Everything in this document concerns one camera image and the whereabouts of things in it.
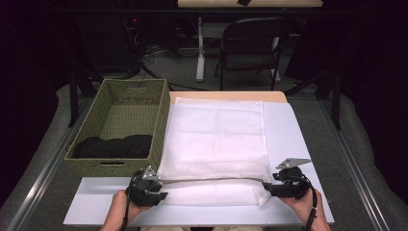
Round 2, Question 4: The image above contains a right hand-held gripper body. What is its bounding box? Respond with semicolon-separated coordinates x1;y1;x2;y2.
272;157;313;200

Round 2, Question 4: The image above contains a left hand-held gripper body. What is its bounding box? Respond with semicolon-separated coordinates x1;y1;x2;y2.
125;165;164;207

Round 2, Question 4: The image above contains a black cloth garment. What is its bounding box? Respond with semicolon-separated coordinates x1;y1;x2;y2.
72;134;154;160

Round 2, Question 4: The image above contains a white mesh laundry bag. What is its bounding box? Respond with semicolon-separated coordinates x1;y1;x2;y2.
157;96;273;207

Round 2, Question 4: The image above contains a green woven basket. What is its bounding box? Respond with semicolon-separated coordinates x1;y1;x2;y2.
64;78;171;178

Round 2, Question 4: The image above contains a person's right hand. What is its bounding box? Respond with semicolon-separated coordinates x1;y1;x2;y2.
278;189;322;224

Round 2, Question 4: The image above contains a person's left hand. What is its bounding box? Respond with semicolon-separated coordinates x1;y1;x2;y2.
110;190;152;226

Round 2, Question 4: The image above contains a person's right leg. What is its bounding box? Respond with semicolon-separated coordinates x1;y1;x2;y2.
213;225;265;231

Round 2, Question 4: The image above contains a white board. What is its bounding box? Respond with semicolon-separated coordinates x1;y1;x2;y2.
63;101;335;227

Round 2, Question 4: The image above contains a black metal stand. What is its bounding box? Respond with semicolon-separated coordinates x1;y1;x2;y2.
67;68;98;129
283;69;343;131

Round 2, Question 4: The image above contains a white desk leg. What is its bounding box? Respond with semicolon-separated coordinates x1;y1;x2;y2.
195;16;207;83

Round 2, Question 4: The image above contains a black folding chair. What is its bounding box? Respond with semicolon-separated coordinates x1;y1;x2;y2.
214;16;293;91

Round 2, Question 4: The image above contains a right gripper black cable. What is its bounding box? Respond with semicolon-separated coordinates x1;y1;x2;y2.
288;173;319;231

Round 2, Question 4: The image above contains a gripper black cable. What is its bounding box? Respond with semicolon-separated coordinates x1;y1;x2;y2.
120;174;143;231
288;173;319;231

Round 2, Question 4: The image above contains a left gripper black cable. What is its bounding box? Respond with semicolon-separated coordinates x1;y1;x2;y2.
120;174;143;231

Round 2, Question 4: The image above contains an aluminium rail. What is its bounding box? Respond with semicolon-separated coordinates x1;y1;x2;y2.
317;99;391;231
6;97;94;231

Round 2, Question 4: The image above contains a bundle of floor cables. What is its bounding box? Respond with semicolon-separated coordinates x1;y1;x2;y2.
123;32;201;92

